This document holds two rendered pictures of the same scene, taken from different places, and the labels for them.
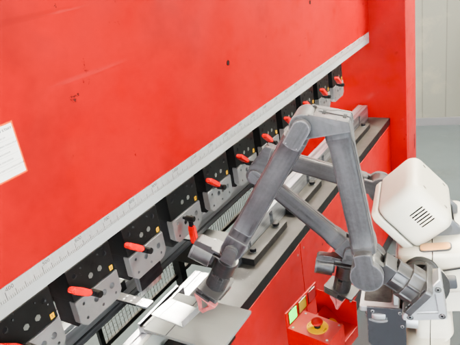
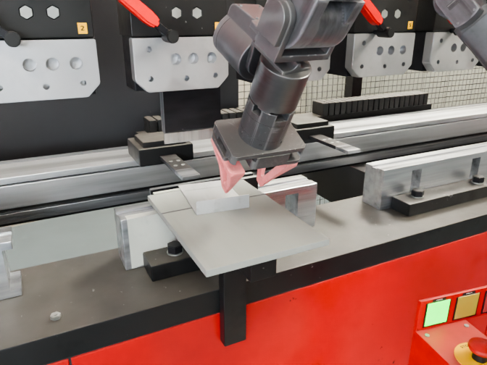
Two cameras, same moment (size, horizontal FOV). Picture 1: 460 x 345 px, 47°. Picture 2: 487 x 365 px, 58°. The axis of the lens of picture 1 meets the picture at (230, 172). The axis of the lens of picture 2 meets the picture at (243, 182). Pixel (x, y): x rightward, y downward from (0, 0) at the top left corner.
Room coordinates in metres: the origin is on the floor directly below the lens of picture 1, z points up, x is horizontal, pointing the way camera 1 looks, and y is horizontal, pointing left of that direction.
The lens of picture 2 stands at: (0.73, -0.16, 1.28)
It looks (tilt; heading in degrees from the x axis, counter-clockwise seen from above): 20 degrees down; 30
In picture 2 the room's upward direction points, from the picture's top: straight up
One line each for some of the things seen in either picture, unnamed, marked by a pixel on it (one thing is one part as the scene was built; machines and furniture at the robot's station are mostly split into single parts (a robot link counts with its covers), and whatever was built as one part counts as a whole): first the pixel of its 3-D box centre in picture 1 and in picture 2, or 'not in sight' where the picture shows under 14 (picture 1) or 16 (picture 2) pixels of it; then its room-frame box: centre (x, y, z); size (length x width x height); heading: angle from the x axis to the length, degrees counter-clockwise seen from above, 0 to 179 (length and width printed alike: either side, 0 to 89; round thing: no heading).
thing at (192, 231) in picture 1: (190, 229); not in sight; (1.42, 0.15, 1.20); 0.04 x 0.02 x 0.10; 57
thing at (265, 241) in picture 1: (265, 241); (447, 195); (1.80, -0.10, 0.89); 0.30 x 0.05 x 0.03; 147
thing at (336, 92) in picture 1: (330, 83); not in sight; (2.64, -0.59, 1.26); 0.15 x 0.09 x 0.17; 147
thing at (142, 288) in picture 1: (148, 274); (190, 114); (1.33, 0.29, 1.13); 0.10 x 0.02 x 0.10; 147
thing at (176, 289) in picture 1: (162, 308); (206, 190); (1.35, 0.27, 0.98); 0.20 x 0.03 x 0.03; 147
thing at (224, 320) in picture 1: (197, 321); (228, 217); (1.24, 0.16, 1.00); 0.26 x 0.18 x 0.01; 57
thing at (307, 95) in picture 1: (300, 107); not in sight; (2.31, -0.36, 1.26); 0.15 x 0.09 x 0.17; 147
